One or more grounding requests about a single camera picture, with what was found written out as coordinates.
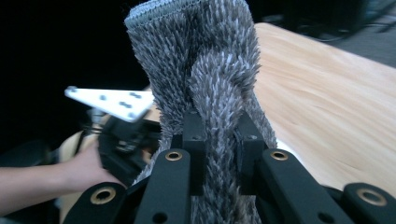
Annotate grey fluffy cloth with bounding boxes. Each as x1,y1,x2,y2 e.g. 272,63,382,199
124,0,278,224

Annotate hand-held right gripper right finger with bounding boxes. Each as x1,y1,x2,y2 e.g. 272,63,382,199
234,112,269,195

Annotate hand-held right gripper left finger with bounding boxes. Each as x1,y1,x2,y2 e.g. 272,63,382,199
182,111,207,196

